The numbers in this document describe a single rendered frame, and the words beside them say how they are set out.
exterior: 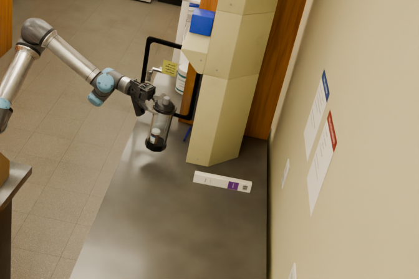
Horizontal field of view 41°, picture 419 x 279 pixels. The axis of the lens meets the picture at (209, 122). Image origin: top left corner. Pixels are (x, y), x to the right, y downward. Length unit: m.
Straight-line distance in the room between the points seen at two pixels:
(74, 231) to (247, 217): 1.49
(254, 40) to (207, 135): 0.49
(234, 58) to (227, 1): 0.25
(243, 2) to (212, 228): 0.94
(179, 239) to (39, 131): 2.49
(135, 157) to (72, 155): 1.67
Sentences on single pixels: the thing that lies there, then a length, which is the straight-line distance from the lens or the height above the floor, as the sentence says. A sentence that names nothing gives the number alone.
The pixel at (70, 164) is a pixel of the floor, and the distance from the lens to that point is 4.22.
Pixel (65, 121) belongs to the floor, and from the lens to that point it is 4.71.
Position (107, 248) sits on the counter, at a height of 0.94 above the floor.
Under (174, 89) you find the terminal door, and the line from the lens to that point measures 2.90.
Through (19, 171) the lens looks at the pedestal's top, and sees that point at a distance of 2.54.
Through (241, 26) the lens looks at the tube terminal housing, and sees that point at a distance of 2.39.
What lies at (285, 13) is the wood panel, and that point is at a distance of 2.75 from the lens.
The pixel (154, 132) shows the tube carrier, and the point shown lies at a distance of 2.58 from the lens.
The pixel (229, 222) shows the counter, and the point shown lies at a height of 0.94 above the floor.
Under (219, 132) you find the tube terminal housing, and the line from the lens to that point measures 2.62.
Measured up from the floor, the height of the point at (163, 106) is 1.24.
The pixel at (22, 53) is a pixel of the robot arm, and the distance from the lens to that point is 2.65.
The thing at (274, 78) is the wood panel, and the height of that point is 1.30.
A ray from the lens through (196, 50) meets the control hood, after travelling 2.45.
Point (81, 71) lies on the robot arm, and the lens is 2.52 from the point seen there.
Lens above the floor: 2.45
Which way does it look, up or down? 29 degrees down
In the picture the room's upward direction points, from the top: 12 degrees clockwise
